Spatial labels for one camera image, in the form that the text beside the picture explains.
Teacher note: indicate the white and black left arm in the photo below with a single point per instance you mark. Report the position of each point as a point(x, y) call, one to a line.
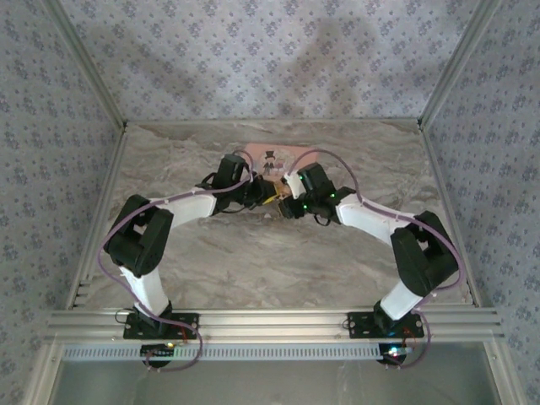
point(185, 206)

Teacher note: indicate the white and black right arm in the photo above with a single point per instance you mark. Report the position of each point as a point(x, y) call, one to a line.
point(371, 219)

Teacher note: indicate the pink tin box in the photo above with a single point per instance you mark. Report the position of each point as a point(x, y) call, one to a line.
point(295, 152)

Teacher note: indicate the small controller board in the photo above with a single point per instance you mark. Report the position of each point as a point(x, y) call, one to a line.
point(158, 350)
point(394, 352)

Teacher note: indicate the long aluminium mounting rail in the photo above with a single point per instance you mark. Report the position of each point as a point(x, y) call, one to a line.
point(270, 325)

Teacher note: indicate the aluminium side rail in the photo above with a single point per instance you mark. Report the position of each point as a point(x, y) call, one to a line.
point(100, 215)
point(448, 202)

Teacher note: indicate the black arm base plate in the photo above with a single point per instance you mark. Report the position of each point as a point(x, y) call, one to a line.
point(185, 327)
point(358, 325)

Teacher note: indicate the aluminium corner post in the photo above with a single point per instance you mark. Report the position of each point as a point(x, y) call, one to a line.
point(460, 63)
point(84, 63)

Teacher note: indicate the aluminium frame leg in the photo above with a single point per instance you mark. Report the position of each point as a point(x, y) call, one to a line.
point(504, 379)
point(44, 379)

